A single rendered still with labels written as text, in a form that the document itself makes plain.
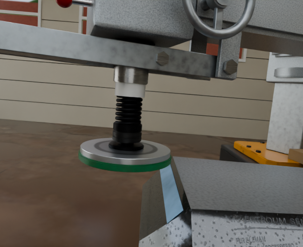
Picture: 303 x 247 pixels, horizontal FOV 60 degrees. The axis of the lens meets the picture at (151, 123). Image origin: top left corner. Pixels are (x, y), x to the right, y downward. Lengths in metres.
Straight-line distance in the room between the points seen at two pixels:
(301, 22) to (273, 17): 0.08
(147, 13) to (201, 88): 6.21
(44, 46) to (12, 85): 6.91
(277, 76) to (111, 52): 1.13
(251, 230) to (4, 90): 7.29
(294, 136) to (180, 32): 1.10
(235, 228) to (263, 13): 0.45
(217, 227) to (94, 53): 0.39
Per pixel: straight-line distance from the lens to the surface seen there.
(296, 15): 0.73
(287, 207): 0.58
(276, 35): 0.70
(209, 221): 0.49
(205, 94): 6.73
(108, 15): 0.51
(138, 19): 0.52
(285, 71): 1.51
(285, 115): 1.56
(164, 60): 0.57
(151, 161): 0.55
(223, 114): 6.87
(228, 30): 0.53
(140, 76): 0.59
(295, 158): 1.42
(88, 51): 0.55
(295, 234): 0.55
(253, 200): 0.57
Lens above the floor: 1.07
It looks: 8 degrees down
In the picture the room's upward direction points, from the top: 5 degrees clockwise
